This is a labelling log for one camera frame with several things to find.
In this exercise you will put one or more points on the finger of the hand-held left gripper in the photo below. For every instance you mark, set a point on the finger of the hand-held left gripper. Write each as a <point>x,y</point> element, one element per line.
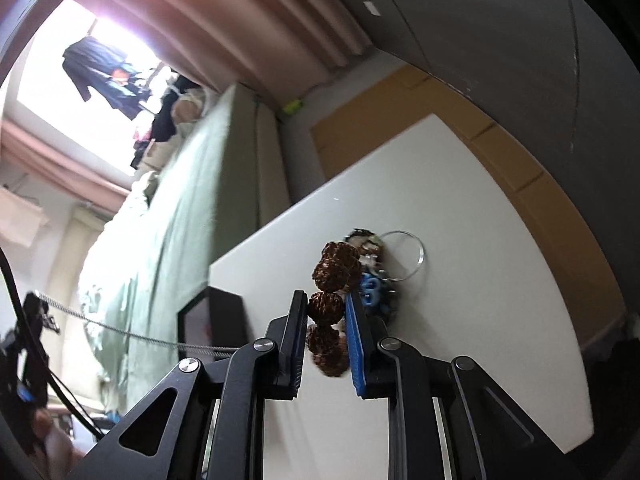
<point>37,312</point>

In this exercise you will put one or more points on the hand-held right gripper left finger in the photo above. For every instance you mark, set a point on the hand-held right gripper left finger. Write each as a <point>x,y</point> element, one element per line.
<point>299,345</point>

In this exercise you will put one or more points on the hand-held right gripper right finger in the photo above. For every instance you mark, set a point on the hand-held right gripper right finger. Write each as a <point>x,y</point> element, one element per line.
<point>354,345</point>

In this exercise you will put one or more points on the black jewelry box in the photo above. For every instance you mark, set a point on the black jewelry box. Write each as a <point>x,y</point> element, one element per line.
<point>227,315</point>

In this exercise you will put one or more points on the silver bangle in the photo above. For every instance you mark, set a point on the silver bangle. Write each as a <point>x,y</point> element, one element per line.
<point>422,256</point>

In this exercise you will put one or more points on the person's left hand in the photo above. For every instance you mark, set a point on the person's left hand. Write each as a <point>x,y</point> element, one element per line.
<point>55,445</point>

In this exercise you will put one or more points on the light green quilt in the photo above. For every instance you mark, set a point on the light green quilt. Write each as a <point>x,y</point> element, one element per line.
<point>105,310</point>

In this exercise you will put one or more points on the cream headboard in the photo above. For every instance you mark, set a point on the cream headboard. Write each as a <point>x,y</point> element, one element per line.
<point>82,230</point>

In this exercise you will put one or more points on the beige hanging towel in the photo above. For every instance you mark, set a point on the beige hanging towel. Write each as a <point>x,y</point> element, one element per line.
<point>20,215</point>

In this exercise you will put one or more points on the narrow pink curtain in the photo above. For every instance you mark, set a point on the narrow pink curtain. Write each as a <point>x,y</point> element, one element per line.
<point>50,155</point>

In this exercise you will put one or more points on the bed with green sheet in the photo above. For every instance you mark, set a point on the bed with green sheet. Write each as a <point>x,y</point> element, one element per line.
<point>190,200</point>

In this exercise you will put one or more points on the brown cardboard sheets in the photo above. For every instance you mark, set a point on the brown cardboard sheets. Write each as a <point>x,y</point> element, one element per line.
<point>360,125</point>

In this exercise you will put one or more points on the pile of clothes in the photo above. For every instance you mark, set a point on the pile of clothes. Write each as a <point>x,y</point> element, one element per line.
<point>165,125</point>

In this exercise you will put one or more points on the small green object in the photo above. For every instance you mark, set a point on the small green object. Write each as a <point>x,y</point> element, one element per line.
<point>292,106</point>

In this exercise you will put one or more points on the hanging dark clothes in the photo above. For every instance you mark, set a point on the hanging dark clothes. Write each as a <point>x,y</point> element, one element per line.
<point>90,60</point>

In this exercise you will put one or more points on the wide pink curtain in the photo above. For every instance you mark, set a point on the wide pink curtain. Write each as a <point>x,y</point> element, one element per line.
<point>250,20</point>

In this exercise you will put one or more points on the dark grey wardrobe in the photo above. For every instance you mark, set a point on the dark grey wardrobe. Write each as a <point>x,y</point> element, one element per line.
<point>500,35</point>

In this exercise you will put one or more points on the cream bed frame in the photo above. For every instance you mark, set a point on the cream bed frame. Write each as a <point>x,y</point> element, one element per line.
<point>267,160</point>

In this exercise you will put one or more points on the white wall socket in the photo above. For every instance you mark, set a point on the white wall socket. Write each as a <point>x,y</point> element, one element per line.
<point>371,7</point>

